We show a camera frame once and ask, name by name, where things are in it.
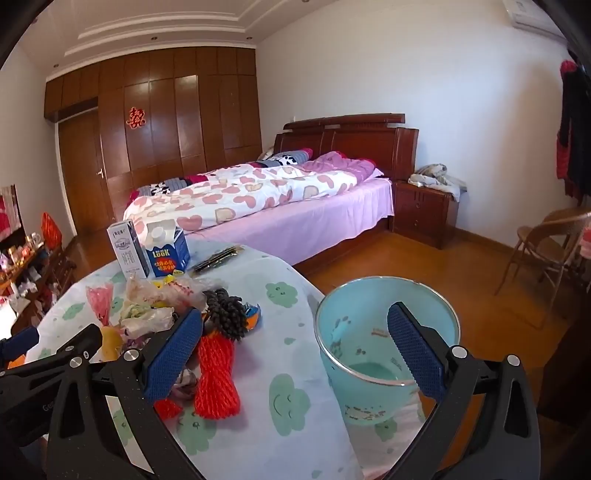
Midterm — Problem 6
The pile of clothes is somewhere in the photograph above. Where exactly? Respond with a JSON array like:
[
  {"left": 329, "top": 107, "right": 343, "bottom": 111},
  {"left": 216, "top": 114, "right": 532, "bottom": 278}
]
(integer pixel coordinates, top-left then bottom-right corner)
[{"left": 409, "top": 164, "right": 467, "bottom": 201}]

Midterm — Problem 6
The heart print quilt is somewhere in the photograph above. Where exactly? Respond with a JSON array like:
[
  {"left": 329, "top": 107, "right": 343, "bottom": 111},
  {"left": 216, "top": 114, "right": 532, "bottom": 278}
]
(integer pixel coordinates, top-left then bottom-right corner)
[{"left": 124, "top": 162, "right": 377, "bottom": 232}]

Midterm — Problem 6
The wooden door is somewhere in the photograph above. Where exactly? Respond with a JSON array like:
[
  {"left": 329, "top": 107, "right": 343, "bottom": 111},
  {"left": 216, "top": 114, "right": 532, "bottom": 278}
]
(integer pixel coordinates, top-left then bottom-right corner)
[{"left": 56, "top": 111, "right": 116, "bottom": 232}]

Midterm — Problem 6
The dark wooden cabinet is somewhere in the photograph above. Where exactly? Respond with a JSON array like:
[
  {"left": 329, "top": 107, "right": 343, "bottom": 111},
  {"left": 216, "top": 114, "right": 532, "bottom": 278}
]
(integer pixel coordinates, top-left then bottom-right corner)
[{"left": 538, "top": 318, "right": 591, "bottom": 416}]

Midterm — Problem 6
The black jacket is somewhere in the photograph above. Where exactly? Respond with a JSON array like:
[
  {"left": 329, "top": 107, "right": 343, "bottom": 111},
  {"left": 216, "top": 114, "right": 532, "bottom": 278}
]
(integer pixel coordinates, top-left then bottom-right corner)
[{"left": 563, "top": 69, "right": 591, "bottom": 204}]

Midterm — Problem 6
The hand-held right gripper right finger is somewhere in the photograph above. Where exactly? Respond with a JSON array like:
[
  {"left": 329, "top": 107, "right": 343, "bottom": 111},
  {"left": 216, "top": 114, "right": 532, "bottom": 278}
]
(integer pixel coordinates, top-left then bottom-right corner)
[{"left": 387, "top": 302, "right": 541, "bottom": 480}]

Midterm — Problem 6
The red foam net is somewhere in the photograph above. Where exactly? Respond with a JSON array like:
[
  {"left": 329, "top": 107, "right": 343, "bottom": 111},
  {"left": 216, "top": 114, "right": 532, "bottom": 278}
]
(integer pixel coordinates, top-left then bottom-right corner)
[
  {"left": 196, "top": 335, "right": 243, "bottom": 421},
  {"left": 154, "top": 398, "right": 184, "bottom": 419}
]

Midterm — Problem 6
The wooden bed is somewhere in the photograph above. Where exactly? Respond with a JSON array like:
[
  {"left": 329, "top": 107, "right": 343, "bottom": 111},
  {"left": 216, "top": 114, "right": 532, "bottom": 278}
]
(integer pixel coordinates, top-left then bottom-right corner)
[{"left": 122, "top": 113, "right": 420, "bottom": 266}]

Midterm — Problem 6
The red patterned cloth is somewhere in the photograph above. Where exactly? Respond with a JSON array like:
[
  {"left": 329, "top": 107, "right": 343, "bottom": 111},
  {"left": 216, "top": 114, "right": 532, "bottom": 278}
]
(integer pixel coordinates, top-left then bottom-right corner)
[{"left": 0, "top": 185, "right": 24, "bottom": 241}]

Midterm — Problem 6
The pink quilt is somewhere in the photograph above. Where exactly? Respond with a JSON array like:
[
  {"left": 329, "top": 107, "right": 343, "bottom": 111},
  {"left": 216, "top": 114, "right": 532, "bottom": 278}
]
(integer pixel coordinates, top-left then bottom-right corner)
[{"left": 300, "top": 151, "right": 377, "bottom": 177}]

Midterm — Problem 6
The grey wrapper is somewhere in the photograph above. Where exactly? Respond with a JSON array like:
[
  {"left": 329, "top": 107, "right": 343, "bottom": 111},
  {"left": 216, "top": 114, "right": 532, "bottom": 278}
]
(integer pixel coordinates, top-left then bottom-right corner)
[{"left": 173, "top": 369, "right": 201, "bottom": 400}]

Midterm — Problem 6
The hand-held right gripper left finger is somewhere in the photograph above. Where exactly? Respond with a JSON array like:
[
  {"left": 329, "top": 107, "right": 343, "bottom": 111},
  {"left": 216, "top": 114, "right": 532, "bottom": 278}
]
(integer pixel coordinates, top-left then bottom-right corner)
[{"left": 46, "top": 307, "right": 204, "bottom": 480}]

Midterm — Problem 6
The black foam net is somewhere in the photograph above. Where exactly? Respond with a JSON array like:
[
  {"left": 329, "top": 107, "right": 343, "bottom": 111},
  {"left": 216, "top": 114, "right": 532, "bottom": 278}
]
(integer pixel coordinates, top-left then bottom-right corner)
[{"left": 203, "top": 288, "right": 250, "bottom": 342}]

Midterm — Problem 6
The red bag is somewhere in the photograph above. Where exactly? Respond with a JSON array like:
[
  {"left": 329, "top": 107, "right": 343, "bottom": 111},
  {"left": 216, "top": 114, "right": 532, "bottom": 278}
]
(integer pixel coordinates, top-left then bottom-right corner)
[{"left": 41, "top": 212, "right": 63, "bottom": 252}]

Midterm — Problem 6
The pink mesh bag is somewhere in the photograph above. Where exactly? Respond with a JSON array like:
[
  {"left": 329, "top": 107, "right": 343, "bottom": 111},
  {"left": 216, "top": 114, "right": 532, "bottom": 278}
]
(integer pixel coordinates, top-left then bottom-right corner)
[{"left": 85, "top": 282, "right": 115, "bottom": 325}]

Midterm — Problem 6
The white air conditioner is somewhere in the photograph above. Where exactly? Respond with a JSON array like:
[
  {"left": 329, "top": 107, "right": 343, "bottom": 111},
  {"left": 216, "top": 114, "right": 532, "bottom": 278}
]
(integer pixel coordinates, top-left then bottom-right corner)
[{"left": 502, "top": 0, "right": 561, "bottom": 38}]

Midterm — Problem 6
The black foil wrapper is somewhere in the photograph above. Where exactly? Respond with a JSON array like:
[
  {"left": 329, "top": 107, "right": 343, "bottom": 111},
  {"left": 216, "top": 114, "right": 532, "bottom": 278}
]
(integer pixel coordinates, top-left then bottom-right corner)
[{"left": 191, "top": 246, "right": 245, "bottom": 273}]

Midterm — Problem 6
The light blue waste bin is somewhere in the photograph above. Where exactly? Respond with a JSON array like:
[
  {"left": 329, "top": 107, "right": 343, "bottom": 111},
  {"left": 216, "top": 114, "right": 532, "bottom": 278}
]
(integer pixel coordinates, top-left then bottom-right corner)
[{"left": 315, "top": 277, "right": 461, "bottom": 428}]

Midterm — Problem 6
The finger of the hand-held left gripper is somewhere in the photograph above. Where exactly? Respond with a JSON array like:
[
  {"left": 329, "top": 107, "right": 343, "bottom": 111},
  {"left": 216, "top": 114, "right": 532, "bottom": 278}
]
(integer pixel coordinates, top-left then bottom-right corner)
[
  {"left": 0, "top": 327, "right": 41, "bottom": 367},
  {"left": 25, "top": 323, "right": 103, "bottom": 369}
]

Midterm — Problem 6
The white milk carton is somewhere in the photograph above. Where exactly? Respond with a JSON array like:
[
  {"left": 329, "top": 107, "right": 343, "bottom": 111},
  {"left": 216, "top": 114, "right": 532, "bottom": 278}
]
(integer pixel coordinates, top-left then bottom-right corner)
[{"left": 107, "top": 220, "right": 149, "bottom": 280}]

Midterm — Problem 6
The blue milk carton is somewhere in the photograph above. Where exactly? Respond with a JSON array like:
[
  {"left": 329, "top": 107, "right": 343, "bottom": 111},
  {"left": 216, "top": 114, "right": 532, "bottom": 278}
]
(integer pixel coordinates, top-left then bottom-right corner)
[{"left": 145, "top": 222, "right": 191, "bottom": 278}]

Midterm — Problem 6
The wicker chair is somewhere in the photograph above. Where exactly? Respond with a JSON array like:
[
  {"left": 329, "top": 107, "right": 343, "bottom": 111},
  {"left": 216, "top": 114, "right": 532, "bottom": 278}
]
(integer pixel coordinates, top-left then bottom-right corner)
[{"left": 495, "top": 208, "right": 591, "bottom": 328}]

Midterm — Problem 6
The wooden nightstand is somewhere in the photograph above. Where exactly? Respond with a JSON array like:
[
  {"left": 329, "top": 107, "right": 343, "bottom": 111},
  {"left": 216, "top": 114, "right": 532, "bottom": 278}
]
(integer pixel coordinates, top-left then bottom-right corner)
[{"left": 392, "top": 180, "right": 460, "bottom": 250}]

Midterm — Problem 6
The clear plastic bag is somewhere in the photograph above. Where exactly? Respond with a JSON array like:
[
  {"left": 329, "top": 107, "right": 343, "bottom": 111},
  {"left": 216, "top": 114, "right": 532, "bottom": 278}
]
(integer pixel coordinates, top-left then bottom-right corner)
[{"left": 121, "top": 277, "right": 207, "bottom": 339}]

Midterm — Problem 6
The cow print blanket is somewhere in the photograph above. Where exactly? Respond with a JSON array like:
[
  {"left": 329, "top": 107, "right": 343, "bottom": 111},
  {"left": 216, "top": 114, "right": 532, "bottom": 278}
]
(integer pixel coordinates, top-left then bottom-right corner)
[{"left": 129, "top": 148, "right": 315, "bottom": 204}]

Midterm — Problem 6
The cluttered side table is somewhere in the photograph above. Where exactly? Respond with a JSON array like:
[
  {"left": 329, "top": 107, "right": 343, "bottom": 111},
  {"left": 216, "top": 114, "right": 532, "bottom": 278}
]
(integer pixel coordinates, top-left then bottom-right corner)
[{"left": 0, "top": 240, "right": 77, "bottom": 333}]

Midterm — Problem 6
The wooden wardrobe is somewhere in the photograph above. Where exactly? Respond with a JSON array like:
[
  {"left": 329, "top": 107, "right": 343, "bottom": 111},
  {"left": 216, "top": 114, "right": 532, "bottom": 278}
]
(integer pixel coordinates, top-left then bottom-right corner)
[{"left": 44, "top": 46, "right": 264, "bottom": 236}]

